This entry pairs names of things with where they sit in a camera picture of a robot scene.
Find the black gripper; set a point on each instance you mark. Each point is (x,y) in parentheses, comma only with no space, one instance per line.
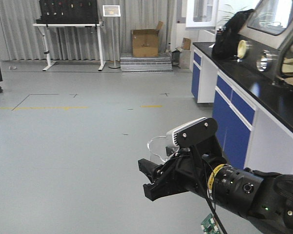
(188,170)

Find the clear glass beaker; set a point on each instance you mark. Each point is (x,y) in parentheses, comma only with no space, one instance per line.
(160,150)

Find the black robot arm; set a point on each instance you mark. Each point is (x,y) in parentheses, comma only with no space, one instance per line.
(264,199)

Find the green circuit board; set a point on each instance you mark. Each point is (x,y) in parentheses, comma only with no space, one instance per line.
(209,226)

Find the metal grate platform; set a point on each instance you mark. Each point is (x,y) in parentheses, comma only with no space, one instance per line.
(160,64)

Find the blue white lab counter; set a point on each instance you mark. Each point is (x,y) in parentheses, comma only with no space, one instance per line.
(254,116)

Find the white leg desk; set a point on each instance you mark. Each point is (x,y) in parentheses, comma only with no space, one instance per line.
(72,41)

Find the large cardboard box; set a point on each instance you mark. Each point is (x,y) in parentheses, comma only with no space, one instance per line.
(145,42)

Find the small cardboard box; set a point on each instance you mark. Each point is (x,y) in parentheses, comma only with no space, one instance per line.
(186,43)

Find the black bag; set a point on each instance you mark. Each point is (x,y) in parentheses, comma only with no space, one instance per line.
(226,43)

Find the sign on metal stand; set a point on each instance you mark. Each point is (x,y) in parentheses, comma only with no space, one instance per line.
(112,11)

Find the steel glove box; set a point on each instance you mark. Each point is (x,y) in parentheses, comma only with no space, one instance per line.
(266,41)

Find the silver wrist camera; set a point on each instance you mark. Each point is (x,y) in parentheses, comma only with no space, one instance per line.
(191,133)

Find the wall cabinet glass door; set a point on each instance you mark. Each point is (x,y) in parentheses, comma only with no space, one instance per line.
(201,14)

